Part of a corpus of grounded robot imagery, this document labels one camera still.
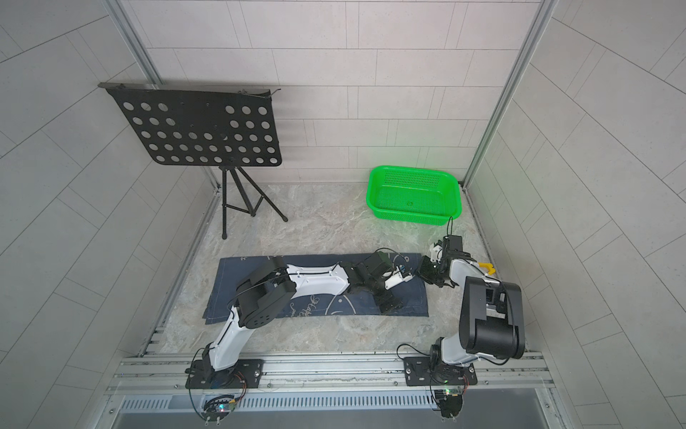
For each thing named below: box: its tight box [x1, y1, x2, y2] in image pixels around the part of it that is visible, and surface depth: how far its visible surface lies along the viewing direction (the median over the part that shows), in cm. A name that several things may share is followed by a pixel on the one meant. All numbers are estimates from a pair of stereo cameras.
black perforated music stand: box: [98, 82, 289, 241], surface depth 74 cm
